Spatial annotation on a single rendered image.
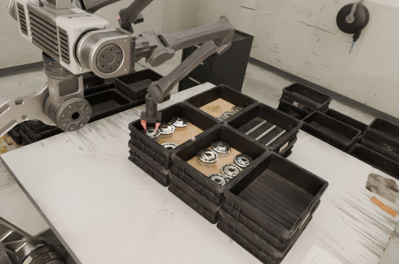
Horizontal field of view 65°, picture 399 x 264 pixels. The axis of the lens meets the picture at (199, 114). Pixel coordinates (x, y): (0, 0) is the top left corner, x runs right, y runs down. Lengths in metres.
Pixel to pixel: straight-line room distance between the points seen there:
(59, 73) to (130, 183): 0.67
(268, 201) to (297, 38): 3.64
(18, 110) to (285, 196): 1.15
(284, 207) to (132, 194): 0.69
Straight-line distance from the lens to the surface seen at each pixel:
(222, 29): 1.27
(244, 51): 3.41
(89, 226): 1.44
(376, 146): 2.94
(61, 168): 1.71
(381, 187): 2.06
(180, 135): 1.70
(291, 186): 1.57
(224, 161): 1.58
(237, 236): 1.40
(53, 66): 1.17
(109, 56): 0.94
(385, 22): 4.45
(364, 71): 4.58
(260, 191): 1.48
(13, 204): 2.59
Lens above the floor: 1.81
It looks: 31 degrees down
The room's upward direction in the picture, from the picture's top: 9 degrees clockwise
